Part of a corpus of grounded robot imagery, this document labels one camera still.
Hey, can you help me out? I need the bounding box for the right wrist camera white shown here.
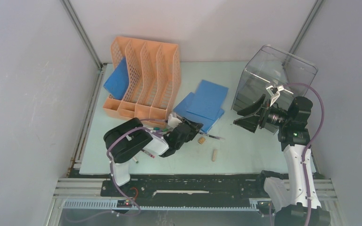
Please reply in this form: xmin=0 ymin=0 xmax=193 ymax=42
xmin=266 ymin=85 xmax=284 ymax=107

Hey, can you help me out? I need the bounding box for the clear plastic drawer cabinet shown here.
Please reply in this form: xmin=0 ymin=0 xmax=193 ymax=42
xmin=231 ymin=44 xmax=319 ymax=117

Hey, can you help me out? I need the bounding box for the orange plastic file organizer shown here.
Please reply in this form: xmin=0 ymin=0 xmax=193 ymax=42
xmin=103 ymin=36 xmax=181 ymax=128

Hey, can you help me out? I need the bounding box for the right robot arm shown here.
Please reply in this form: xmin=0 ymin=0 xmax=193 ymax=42
xmin=233 ymin=95 xmax=331 ymax=226

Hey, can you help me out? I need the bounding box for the small cork block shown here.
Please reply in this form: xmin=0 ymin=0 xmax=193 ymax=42
xmin=198 ymin=137 xmax=206 ymax=144

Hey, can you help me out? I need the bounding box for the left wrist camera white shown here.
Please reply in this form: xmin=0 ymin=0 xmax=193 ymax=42
xmin=167 ymin=112 xmax=182 ymax=128

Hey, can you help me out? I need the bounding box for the clear purple pen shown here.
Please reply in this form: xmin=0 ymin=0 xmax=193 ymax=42
xmin=199 ymin=132 xmax=224 ymax=140

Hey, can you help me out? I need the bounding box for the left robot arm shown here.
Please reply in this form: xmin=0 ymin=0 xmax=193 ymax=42
xmin=103 ymin=118 xmax=203 ymax=196

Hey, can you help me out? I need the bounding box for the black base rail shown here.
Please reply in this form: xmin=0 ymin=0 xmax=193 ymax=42
xmin=101 ymin=173 xmax=291 ymax=209

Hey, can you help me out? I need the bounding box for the blue folder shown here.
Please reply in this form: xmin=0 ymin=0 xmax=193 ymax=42
xmin=187 ymin=80 xmax=229 ymax=120
xmin=173 ymin=92 xmax=224 ymax=133
xmin=103 ymin=57 xmax=129 ymax=100

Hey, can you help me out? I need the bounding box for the green cap marker lower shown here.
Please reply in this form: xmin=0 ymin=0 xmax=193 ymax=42
xmin=132 ymin=157 xmax=139 ymax=164

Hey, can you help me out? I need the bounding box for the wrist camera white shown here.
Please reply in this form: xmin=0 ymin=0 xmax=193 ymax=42
xmin=266 ymin=85 xmax=284 ymax=107
xmin=167 ymin=112 xmax=182 ymax=128

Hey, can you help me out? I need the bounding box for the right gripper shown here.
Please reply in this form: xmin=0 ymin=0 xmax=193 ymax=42
xmin=233 ymin=94 xmax=291 ymax=133

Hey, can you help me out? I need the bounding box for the red pen lower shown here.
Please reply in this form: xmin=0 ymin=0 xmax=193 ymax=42
xmin=142 ymin=150 xmax=155 ymax=158

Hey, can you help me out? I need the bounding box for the blue folder front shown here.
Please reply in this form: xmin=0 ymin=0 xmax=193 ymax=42
xmin=103 ymin=57 xmax=129 ymax=100

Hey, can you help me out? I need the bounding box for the tan eraser stick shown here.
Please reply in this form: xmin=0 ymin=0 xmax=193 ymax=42
xmin=212 ymin=149 xmax=218 ymax=162

